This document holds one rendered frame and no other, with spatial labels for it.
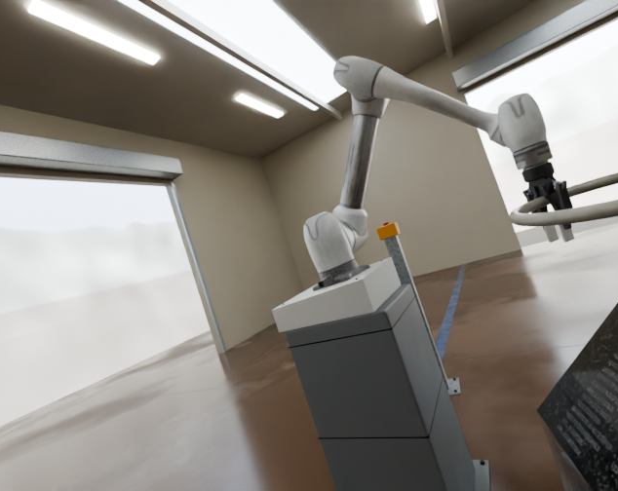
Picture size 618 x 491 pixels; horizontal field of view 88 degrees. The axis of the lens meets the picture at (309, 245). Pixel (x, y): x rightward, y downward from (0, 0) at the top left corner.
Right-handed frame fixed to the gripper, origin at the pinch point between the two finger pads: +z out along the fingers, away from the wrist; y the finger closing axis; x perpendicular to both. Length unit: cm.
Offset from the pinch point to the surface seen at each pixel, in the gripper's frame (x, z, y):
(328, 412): -83, 37, -23
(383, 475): -73, 58, -15
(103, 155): -266, -229, -380
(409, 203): 207, -18, -565
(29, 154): -314, -224, -307
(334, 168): 102, -154, -648
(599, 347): -34, 11, 38
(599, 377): -38, 13, 42
